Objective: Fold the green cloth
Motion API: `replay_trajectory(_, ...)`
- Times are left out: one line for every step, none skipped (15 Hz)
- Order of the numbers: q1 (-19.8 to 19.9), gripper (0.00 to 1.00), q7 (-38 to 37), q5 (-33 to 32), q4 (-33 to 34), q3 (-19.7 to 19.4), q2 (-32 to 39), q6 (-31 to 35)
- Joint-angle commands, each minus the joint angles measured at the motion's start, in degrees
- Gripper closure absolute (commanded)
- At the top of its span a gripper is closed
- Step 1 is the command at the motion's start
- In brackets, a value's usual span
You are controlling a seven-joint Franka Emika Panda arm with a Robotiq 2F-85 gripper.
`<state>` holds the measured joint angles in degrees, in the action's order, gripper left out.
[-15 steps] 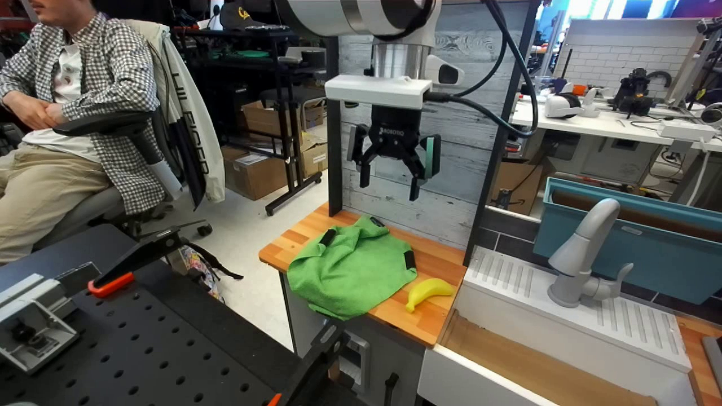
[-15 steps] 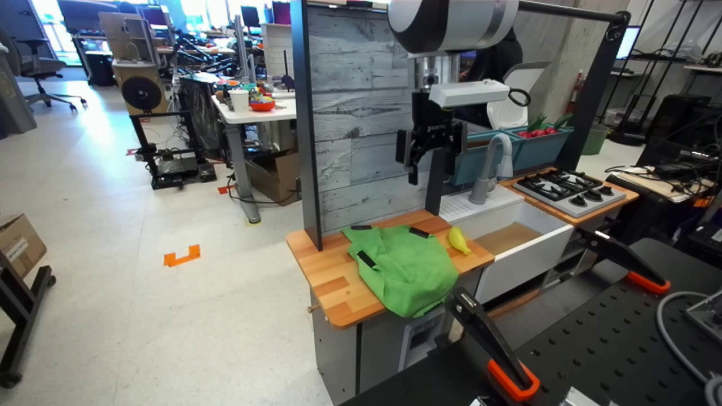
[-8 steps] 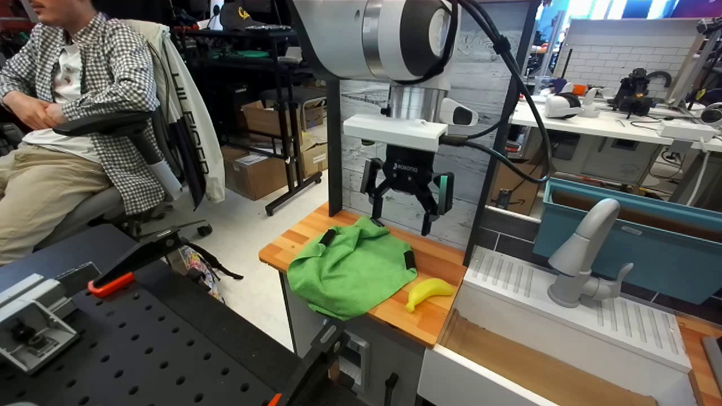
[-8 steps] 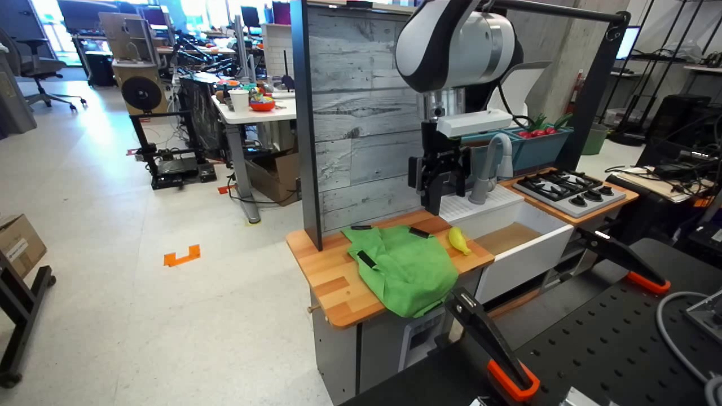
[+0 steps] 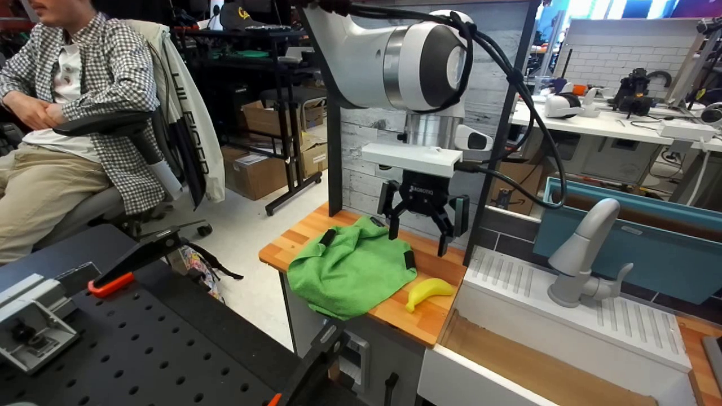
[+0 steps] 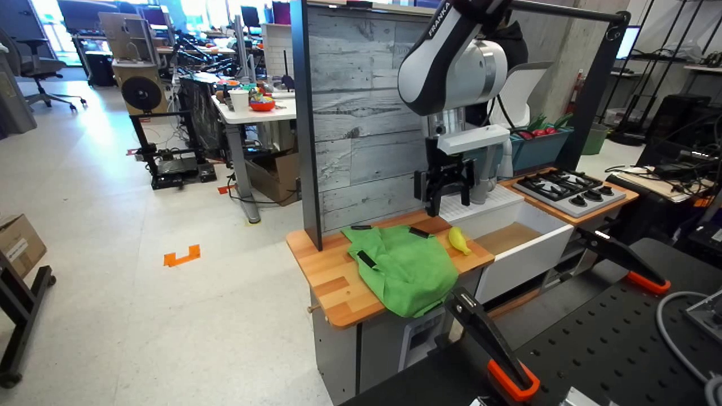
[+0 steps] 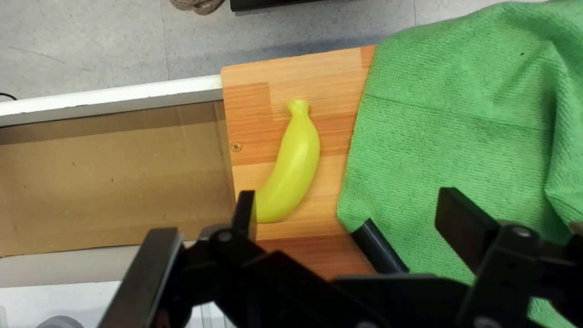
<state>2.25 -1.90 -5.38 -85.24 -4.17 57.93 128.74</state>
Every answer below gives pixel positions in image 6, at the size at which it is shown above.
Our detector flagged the toy stove cooktop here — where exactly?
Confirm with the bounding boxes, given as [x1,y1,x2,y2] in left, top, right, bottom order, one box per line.
[516,168,628,222]

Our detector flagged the beige cabinet with black spool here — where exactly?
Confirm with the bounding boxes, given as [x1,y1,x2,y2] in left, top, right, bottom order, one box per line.
[99,11,175,117]

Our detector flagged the teal storage bin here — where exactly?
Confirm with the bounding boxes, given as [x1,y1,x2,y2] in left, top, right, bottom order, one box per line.
[511,127,574,177]

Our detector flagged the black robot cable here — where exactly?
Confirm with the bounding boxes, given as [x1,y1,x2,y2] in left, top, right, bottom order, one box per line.
[492,93,526,140]

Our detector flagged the black perforated board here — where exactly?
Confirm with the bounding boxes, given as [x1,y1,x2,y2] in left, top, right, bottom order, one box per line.
[342,238,722,406]

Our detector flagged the black 3D printer frame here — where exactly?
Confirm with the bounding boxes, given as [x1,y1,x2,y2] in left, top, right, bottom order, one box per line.
[130,111,219,191]

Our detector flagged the black stand leg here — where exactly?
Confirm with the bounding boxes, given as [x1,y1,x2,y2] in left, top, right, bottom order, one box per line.
[0,251,60,391]

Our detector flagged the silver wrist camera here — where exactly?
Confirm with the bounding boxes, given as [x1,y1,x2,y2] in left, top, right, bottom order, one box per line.
[437,122,512,159]

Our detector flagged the white desk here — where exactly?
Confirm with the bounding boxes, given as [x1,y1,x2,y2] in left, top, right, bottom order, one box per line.
[211,89,300,225]

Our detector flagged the yellow toy banana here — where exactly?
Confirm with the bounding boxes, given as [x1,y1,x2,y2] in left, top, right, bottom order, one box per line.
[447,225,475,257]

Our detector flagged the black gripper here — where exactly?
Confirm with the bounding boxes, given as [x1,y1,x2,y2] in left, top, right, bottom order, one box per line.
[413,137,478,220]

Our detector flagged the black metal frame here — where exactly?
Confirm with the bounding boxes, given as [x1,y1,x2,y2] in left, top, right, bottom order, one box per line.
[291,0,633,253]

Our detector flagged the black clamp orange tip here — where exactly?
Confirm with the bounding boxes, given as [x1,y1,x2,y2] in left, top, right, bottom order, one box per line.
[574,225,676,297]
[446,291,544,406]

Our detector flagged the grey wood wall panel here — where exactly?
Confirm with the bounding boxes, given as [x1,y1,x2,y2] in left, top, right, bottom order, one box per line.
[308,7,458,235]

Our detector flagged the green cloth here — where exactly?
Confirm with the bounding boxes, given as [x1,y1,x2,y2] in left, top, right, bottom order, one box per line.
[342,223,464,320]

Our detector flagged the white cable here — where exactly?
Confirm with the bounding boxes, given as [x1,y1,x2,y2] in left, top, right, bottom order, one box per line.
[655,288,722,406]

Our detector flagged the red bowl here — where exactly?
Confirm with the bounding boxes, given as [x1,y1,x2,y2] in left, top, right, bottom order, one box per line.
[248,94,278,115]

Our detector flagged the white plastic chair back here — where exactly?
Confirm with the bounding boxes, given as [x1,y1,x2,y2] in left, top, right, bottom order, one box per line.
[499,61,552,132]

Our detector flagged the cluttered wooden workbench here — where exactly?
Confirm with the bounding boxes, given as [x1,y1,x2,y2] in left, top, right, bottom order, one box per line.
[605,161,719,208]

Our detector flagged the white sink basin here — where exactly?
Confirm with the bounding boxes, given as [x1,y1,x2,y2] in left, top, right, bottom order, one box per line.
[439,186,576,307]

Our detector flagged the black shelf rack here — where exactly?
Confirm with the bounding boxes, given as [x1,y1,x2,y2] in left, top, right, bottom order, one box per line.
[607,0,722,149]

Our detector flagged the brown cardboard box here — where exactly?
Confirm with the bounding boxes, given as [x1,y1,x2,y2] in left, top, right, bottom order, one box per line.
[0,213,50,281]
[246,149,303,208]

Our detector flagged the dark office chair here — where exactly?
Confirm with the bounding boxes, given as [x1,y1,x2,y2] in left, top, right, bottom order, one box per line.
[0,31,89,113]

